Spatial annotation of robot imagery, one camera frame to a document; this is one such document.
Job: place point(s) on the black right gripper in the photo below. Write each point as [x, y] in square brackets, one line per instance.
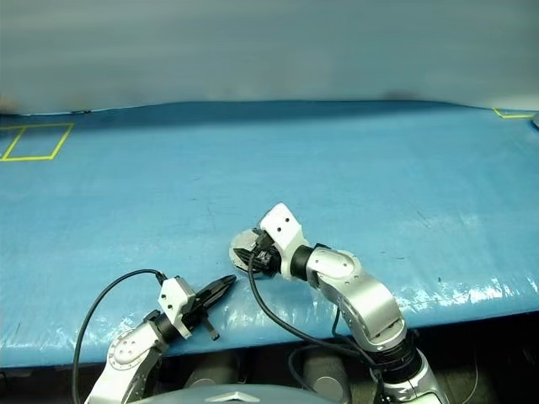
[266, 256]

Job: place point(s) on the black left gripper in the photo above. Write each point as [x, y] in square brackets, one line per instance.
[195, 313]

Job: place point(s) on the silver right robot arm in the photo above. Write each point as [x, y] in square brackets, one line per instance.
[362, 294]

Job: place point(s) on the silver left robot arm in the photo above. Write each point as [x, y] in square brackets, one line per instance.
[126, 353]

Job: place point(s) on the grey rounded cylinder under table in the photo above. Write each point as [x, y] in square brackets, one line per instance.
[326, 374]
[210, 372]

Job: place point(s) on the blue plastic table sheet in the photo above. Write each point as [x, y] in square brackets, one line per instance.
[168, 189]

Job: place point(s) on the grey robot torso shell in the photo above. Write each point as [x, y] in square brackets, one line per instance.
[231, 395]

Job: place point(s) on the large yellow tape rectangle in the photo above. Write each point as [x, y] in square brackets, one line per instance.
[61, 143]

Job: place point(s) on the small yellow tape corner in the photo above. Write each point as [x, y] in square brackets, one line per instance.
[503, 115]

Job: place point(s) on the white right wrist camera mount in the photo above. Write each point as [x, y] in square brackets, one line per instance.
[284, 229]

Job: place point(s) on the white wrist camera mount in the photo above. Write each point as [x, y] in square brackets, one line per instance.
[174, 301]
[284, 229]

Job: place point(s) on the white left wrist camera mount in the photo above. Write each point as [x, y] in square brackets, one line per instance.
[174, 301]

